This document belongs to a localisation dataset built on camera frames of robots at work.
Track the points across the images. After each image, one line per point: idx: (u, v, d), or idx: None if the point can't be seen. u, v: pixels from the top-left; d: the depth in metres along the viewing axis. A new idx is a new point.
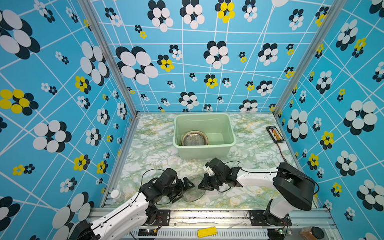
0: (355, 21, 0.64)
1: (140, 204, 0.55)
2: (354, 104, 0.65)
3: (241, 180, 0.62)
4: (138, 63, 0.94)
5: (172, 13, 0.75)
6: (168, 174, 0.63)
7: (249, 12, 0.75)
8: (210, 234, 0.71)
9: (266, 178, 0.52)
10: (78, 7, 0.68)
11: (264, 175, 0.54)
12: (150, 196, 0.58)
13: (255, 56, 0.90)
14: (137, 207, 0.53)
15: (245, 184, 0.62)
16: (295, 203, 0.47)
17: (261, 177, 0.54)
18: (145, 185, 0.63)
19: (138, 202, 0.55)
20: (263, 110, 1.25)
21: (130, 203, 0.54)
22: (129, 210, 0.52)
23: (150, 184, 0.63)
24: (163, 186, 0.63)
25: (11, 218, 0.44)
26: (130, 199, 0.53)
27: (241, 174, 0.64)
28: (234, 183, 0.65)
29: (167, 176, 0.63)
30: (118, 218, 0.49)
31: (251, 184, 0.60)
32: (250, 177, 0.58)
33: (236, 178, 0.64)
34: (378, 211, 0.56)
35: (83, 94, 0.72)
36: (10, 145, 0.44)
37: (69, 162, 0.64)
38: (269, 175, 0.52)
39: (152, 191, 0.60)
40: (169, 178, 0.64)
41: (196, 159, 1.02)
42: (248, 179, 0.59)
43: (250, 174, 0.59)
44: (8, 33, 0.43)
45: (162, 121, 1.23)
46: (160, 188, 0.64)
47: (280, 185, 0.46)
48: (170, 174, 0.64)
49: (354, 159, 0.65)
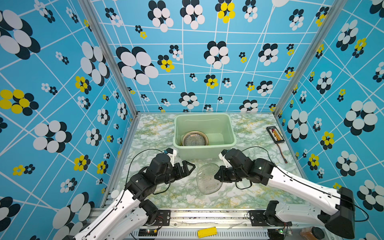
0: (355, 21, 0.64)
1: (127, 204, 0.47)
2: (354, 104, 0.65)
3: (274, 182, 0.49)
4: (138, 63, 0.94)
5: (172, 13, 0.75)
6: (158, 161, 0.52)
7: (249, 12, 0.75)
8: (210, 235, 0.71)
9: (324, 200, 0.42)
10: (78, 7, 0.68)
11: (319, 194, 0.44)
12: (138, 191, 0.49)
13: (255, 56, 0.90)
14: (122, 209, 0.46)
15: (277, 185, 0.50)
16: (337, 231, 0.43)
17: (315, 195, 0.44)
18: (133, 177, 0.52)
19: (123, 202, 0.47)
20: (263, 110, 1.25)
21: (113, 207, 0.46)
22: (114, 214, 0.45)
23: (139, 175, 0.54)
24: (155, 175, 0.53)
25: (11, 218, 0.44)
26: (113, 202, 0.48)
27: (281, 175, 0.49)
28: (259, 178, 0.51)
29: (157, 163, 0.52)
30: (101, 228, 0.43)
31: (288, 190, 0.49)
32: (292, 184, 0.47)
33: (269, 177, 0.50)
34: (379, 211, 0.56)
35: (83, 94, 0.72)
36: (10, 144, 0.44)
37: (69, 162, 0.64)
38: (327, 198, 0.43)
39: (141, 184, 0.51)
40: (159, 165, 0.53)
41: (196, 159, 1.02)
42: (288, 186, 0.47)
43: (293, 181, 0.47)
44: (8, 33, 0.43)
45: (162, 121, 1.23)
46: (152, 178, 0.54)
47: (347, 218, 0.38)
48: (161, 161, 0.53)
49: (354, 159, 0.65)
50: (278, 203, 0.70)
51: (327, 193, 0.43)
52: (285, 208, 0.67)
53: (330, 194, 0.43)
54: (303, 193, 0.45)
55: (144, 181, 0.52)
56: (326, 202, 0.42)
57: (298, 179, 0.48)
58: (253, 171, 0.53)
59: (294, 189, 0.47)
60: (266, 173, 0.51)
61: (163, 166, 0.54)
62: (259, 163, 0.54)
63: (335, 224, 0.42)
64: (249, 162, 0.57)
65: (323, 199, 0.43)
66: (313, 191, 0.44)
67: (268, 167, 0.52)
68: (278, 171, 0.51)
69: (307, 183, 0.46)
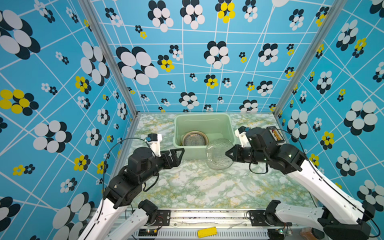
0: (355, 21, 0.64)
1: (110, 215, 0.41)
2: (354, 104, 0.65)
3: (302, 176, 0.42)
4: (138, 63, 0.94)
5: (172, 13, 0.75)
6: (137, 159, 0.43)
7: (249, 12, 0.75)
8: (210, 235, 0.71)
9: (347, 210, 0.39)
10: (78, 7, 0.68)
11: (344, 204, 0.39)
12: (119, 197, 0.42)
13: (255, 56, 0.90)
14: (105, 221, 0.41)
15: (300, 180, 0.44)
16: (333, 233, 0.43)
17: (339, 203, 0.39)
18: (112, 182, 0.44)
19: (105, 214, 0.41)
20: (263, 110, 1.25)
21: (95, 220, 0.41)
22: (99, 227, 0.40)
23: (119, 177, 0.46)
24: (136, 174, 0.45)
25: (11, 218, 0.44)
26: (94, 214, 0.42)
27: (310, 172, 0.42)
28: (284, 166, 0.44)
29: (135, 162, 0.42)
30: None
31: (308, 187, 0.43)
32: (320, 185, 0.41)
33: (297, 168, 0.42)
34: (379, 211, 0.56)
35: (83, 94, 0.72)
36: (10, 145, 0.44)
37: (69, 162, 0.64)
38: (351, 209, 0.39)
39: (122, 188, 0.43)
40: (138, 163, 0.44)
41: (196, 159, 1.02)
42: (314, 185, 0.41)
43: (321, 182, 0.41)
44: (8, 33, 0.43)
45: (162, 121, 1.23)
46: (134, 179, 0.47)
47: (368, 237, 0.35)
48: (140, 158, 0.44)
49: (354, 159, 0.65)
50: (280, 203, 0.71)
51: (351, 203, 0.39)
52: (286, 208, 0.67)
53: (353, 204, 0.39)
54: (327, 197, 0.41)
55: (125, 184, 0.44)
56: (348, 213, 0.38)
57: (326, 180, 0.42)
58: (279, 157, 0.44)
59: (319, 190, 0.41)
60: (295, 163, 0.43)
61: (143, 163, 0.45)
62: (287, 149, 0.46)
63: (341, 231, 0.40)
64: (274, 147, 0.49)
65: (347, 210, 0.39)
66: (339, 198, 0.40)
67: (298, 157, 0.44)
68: (310, 166, 0.43)
69: (334, 188, 0.41)
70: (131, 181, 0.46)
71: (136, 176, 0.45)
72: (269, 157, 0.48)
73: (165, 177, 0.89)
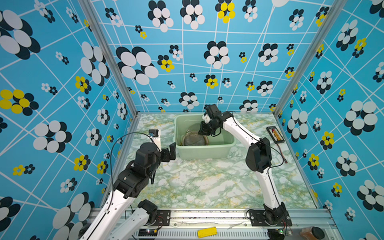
0: (355, 21, 0.64)
1: (120, 204, 0.43)
2: (354, 104, 0.65)
3: (225, 123, 0.71)
4: (138, 63, 0.94)
5: (172, 13, 0.75)
6: (144, 152, 0.47)
7: (249, 12, 0.75)
8: (210, 234, 0.71)
9: (247, 139, 0.62)
10: (78, 7, 0.68)
11: (245, 136, 0.63)
12: (129, 188, 0.45)
13: (255, 56, 0.90)
14: (115, 211, 0.42)
15: (227, 128, 0.71)
16: (250, 163, 0.63)
17: (243, 135, 0.64)
18: (121, 175, 0.47)
19: (115, 204, 0.43)
20: (263, 110, 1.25)
21: (105, 210, 0.43)
22: (108, 218, 0.42)
23: (127, 170, 0.49)
24: (143, 167, 0.48)
25: (11, 218, 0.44)
26: (104, 205, 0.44)
27: (231, 122, 0.70)
28: (218, 121, 0.73)
29: (142, 154, 0.46)
30: (98, 232, 0.40)
31: (231, 132, 0.71)
32: (234, 128, 0.68)
33: (223, 120, 0.71)
34: (378, 211, 0.56)
35: (83, 94, 0.72)
36: (10, 144, 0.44)
37: (69, 162, 0.64)
38: (251, 138, 0.62)
39: (131, 180, 0.46)
40: (146, 156, 0.47)
41: (196, 159, 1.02)
42: (231, 128, 0.69)
43: (236, 126, 0.68)
44: (8, 33, 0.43)
45: (162, 121, 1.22)
46: (142, 172, 0.49)
47: (252, 149, 0.58)
48: (147, 151, 0.47)
49: (354, 158, 0.65)
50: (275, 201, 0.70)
51: (251, 136, 0.63)
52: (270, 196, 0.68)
53: (254, 137, 0.62)
54: (238, 135, 0.66)
55: (133, 176, 0.47)
56: (247, 140, 0.62)
57: (241, 126, 0.68)
58: (217, 116, 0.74)
59: (236, 133, 0.67)
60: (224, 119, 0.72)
61: (150, 156, 0.48)
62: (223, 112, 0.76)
63: (249, 156, 0.62)
64: (218, 112, 0.79)
65: (246, 139, 0.62)
66: (244, 133, 0.64)
67: (227, 116, 0.73)
68: (232, 119, 0.71)
69: (243, 129, 0.66)
70: (138, 174, 0.49)
71: (143, 169, 0.48)
72: (213, 117, 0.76)
73: (165, 177, 0.89)
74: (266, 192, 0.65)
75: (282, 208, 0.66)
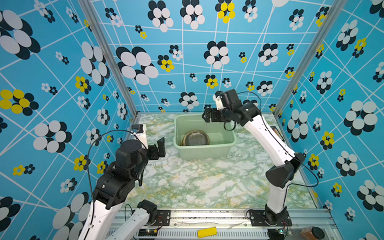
0: (355, 21, 0.64)
1: (103, 217, 0.38)
2: (354, 104, 0.65)
3: (250, 124, 0.53)
4: (138, 63, 0.94)
5: (172, 13, 0.75)
6: (125, 151, 0.40)
7: (249, 12, 0.75)
8: (209, 234, 0.71)
9: (279, 153, 0.49)
10: (78, 7, 0.68)
11: (278, 148, 0.49)
12: (110, 196, 0.38)
13: (255, 56, 0.90)
14: (100, 223, 0.37)
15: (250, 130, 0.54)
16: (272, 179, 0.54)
17: (275, 147, 0.49)
18: (99, 182, 0.40)
19: (98, 216, 0.38)
20: (263, 110, 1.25)
21: (89, 225, 0.37)
22: (94, 231, 0.37)
23: (108, 175, 0.41)
24: (126, 169, 0.41)
25: (11, 218, 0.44)
26: (87, 218, 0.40)
27: (259, 123, 0.52)
28: (241, 117, 0.54)
29: (124, 154, 0.39)
30: None
31: (255, 137, 0.55)
32: (262, 133, 0.51)
33: (248, 119, 0.52)
34: (378, 211, 0.56)
35: (83, 94, 0.72)
36: (10, 144, 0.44)
37: (69, 162, 0.64)
38: (284, 153, 0.48)
39: (111, 186, 0.39)
40: (127, 155, 0.40)
41: (196, 159, 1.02)
42: (258, 133, 0.52)
43: (266, 131, 0.51)
44: (8, 33, 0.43)
45: (162, 121, 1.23)
46: (125, 174, 0.42)
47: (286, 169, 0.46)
48: (128, 150, 0.40)
49: (354, 159, 0.65)
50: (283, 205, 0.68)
51: (285, 150, 0.49)
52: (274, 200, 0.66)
53: (288, 152, 0.49)
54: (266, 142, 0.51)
55: (114, 181, 0.40)
56: (279, 155, 0.48)
57: (271, 130, 0.52)
58: (238, 109, 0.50)
59: (262, 138, 0.52)
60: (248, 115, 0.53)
61: (133, 155, 0.41)
62: (247, 105, 0.56)
63: (273, 171, 0.51)
64: (238, 104, 0.59)
65: (279, 153, 0.49)
66: (276, 145, 0.50)
67: (253, 112, 0.54)
68: (260, 119, 0.53)
69: (274, 136, 0.51)
70: (121, 178, 0.41)
71: (126, 171, 0.41)
72: (231, 110, 0.61)
73: (165, 177, 0.89)
74: (275, 198, 0.61)
75: (282, 210, 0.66)
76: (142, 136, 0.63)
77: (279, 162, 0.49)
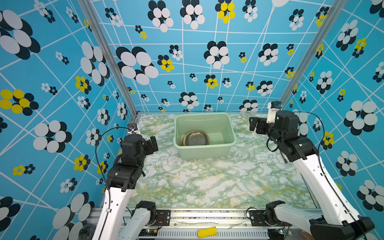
0: (355, 21, 0.64)
1: (120, 199, 0.42)
2: (354, 104, 0.65)
3: (303, 163, 0.45)
4: (138, 63, 0.94)
5: (172, 13, 0.75)
6: (130, 142, 0.46)
7: (249, 12, 0.75)
8: (209, 234, 0.71)
9: (335, 208, 0.39)
10: (78, 7, 0.68)
11: (334, 201, 0.40)
12: (124, 181, 0.43)
13: (255, 56, 0.90)
14: (118, 206, 0.41)
15: (301, 170, 0.46)
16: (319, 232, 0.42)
17: (331, 199, 0.40)
18: (111, 172, 0.45)
19: (115, 200, 0.41)
20: (263, 110, 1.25)
21: (106, 210, 0.40)
22: (112, 215, 0.40)
23: (116, 166, 0.46)
24: (133, 157, 0.47)
25: (11, 218, 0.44)
26: (104, 205, 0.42)
27: (313, 164, 0.44)
28: (291, 152, 0.47)
29: (130, 144, 0.45)
30: (107, 233, 0.39)
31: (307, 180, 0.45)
32: (316, 177, 0.43)
33: (300, 156, 0.45)
34: (379, 211, 0.56)
35: (83, 94, 0.72)
36: (10, 144, 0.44)
37: (69, 162, 0.64)
38: (343, 211, 0.38)
39: (122, 174, 0.44)
40: (133, 145, 0.47)
41: (196, 159, 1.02)
42: (311, 175, 0.44)
43: (321, 177, 0.43)
44: (8, 33, 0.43)
45: (162, 121, 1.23)
46: (132, 163, 0.48)
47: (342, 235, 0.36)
48: (133, 140, 0.47)
49: (354, 159, 0.65)
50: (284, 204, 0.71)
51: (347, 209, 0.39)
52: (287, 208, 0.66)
53: (350, 212, 0.38)
54: (319, 189, 0.42)
55: (124, 170, 0.45)
56: (336, 212, 0.39)
57: (328, 178, 0.43)
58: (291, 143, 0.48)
59: (315, 183, 0.43)
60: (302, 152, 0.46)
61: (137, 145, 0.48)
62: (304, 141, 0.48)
63: (324, 227, 0.41)
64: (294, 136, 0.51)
65: (336, 208, 0.39)
66: (332, 197, 0.40)
67: (309, 149, 0.47)
68: (316, 160, 0.45)
69: (334, 187, 0.41)
70: (130, 167, 0.47)
71: (133, 159, 0.47)
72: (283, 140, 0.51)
73: (165, 177, 0.89)
74: (295, 222, 0.55)
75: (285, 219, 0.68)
76: (138, 132, 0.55)
77: (335, 220, 0.38)
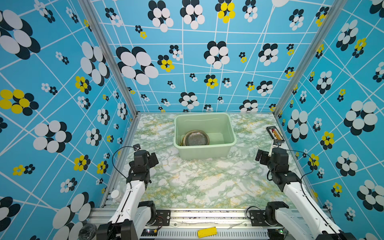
0: (355, 21, 0.64)
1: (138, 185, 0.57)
2: (354, 104, 0.65)
3: (288, 187, 0.56)
4: (138, 63, 0.94)
5: (172, 13, 0.75)
6: (139, 153, 0.65)
7: (249, 12, 0.75)
8: (209, 235, 0.71)
9: (315, 221, 0.45)
10: (78, 7, 0.68)
11: (315, 215, 0.46)
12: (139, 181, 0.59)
13: (255, 56, 0.90)
14: (137, 188, 0.55)
15: (290, 196, 0.55)
16: None
17: (312, 214, 0.46)
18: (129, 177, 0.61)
19: (134, 186, 0.56)
20: (263, 110, 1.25)
21: (129, 191, 0.54)
22: (133, 193, 0.53)
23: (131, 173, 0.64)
24: (142, 164, 0.65)
25: (11, 218, 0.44)
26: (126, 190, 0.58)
27: (296, 188, 0.55)
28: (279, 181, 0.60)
29: (140, 155, 0.64)
30: (130, 202, 0.49)
31: (295, 203, 0.53)
32: (299, 197, 0.52)
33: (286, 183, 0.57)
34: (378, 211, 0.56)
35: (83, 94, 0.72)
36: (10, 144, 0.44)
37: (70, 162, 0.64)
38: (323, 224, 0.43)
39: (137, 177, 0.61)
40: (142, 155, 0.66)
41: (196, 159, 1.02)
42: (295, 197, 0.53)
43: (304, 197, 0.51)
44: (8, 33, 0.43)
45: (162, 121, 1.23)
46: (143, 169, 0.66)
47: None
48: (141, 152, 0.66)
49: (354, 159, 0.65)
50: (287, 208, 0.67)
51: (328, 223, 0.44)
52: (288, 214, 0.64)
53: (331, 226, 0.43)
54: (302, 207, 0.50)
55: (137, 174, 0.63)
56: (317, 224, 0.44)
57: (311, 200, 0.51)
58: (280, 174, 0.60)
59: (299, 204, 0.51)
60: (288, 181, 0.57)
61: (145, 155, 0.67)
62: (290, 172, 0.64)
63: None
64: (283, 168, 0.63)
65: (316, 220, 0.45)
66: (314, 213, 0.46)
67: (294, 179, 0.58)
68: (299, 186, 0.55)
69: (315, 206, 0.48)
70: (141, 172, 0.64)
71: (143, 166, 0.65)
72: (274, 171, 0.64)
73: (165, 177, 0.89)
74: (293, 231, 0.55)
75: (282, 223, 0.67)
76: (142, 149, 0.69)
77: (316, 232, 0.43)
